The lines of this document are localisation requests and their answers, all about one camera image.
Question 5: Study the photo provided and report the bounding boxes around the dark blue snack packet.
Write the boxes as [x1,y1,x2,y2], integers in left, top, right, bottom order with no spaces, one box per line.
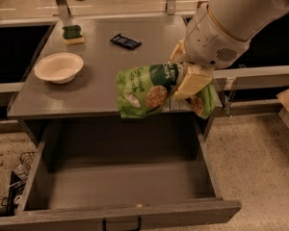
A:
[111,34,142,50]

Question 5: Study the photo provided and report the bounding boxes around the green yellow sponge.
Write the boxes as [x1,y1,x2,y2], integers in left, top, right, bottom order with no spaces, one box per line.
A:
[63,25,84,45]

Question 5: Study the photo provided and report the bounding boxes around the green rice chip bag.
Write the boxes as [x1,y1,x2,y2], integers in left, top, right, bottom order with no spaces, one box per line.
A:
[117,63,217,119]

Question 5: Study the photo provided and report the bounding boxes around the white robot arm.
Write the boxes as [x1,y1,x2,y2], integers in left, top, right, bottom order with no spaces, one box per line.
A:
[170,0,289,100]

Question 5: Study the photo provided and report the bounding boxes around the grey cabinet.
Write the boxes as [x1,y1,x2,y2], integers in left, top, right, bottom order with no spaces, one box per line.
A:
[7,15,223,146]

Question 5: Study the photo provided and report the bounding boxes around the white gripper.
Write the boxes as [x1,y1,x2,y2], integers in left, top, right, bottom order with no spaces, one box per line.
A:
[170,3,250,100]

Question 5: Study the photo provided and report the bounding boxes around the metal post left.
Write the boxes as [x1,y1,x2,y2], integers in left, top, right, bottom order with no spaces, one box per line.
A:
[55,0,70,20]

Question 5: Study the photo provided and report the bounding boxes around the black drawer handle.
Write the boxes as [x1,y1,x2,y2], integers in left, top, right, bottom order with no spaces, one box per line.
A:
[102,217,143,231]

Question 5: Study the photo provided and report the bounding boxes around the white bowl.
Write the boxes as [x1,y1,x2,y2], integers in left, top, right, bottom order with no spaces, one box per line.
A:
[34,53,84,84]

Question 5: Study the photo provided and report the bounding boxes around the open grey top drawer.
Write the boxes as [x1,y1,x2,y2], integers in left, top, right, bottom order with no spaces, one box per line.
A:
[0,122,242,231]

